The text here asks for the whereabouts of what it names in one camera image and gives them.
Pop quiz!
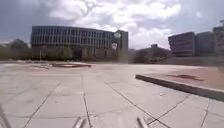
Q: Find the grey paved plaza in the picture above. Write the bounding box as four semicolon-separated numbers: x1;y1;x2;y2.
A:
0;62;224;128

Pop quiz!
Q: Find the low bed with red plants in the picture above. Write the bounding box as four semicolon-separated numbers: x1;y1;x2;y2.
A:
51;62;93;69

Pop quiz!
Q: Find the low dark building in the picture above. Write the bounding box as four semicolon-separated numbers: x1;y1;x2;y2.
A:
133;43;172;64

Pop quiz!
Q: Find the large curved glass building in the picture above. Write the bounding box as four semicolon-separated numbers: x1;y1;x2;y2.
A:
30;25;130;62

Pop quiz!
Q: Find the row of trees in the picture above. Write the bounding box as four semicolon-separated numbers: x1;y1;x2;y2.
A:
0;38;134;63

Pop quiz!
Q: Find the robot's own part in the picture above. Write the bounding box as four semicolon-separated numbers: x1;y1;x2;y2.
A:
73;116;86;128
136;116;149;128

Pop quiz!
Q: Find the dark office building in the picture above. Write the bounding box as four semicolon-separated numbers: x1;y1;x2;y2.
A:
167;31;197;58

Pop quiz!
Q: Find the raised bed with concrete kerb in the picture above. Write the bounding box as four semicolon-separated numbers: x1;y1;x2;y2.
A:
134;65;224;102

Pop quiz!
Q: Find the grey office building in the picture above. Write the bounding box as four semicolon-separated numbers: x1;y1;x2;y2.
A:
195;31;215;57

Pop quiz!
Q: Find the tall building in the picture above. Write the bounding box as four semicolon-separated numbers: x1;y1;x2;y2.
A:
212;25;224;56

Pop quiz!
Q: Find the lamp post with white globes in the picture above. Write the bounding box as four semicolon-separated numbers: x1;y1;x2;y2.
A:
111;31;122;62

